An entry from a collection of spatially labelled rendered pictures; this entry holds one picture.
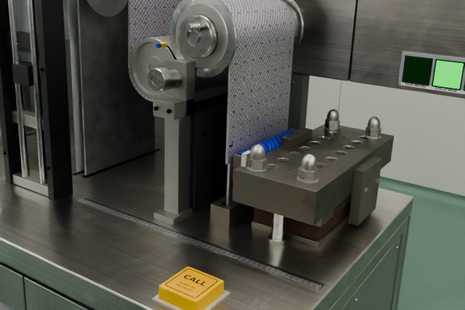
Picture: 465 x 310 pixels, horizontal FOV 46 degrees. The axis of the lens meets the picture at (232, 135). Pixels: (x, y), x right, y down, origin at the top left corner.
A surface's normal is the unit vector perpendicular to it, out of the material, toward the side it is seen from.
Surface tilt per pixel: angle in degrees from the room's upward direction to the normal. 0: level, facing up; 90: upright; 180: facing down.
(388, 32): 90
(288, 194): 90
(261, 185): 90
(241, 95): 90
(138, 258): 0
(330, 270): 0
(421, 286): 0
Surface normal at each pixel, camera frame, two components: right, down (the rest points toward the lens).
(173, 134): -0.55, 0.22
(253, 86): 0.84, 0.19
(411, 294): 0.04, -0.95
